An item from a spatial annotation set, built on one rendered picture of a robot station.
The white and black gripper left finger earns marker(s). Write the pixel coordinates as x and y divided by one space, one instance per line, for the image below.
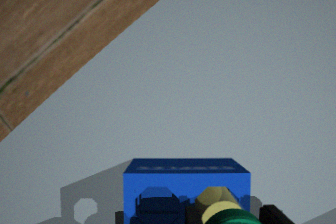
192 215

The grey table surface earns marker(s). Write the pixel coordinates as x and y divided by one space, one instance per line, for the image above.
251 80

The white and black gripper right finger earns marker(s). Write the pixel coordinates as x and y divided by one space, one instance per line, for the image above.
270 214

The blue tube rack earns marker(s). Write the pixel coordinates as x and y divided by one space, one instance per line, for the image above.
173 183

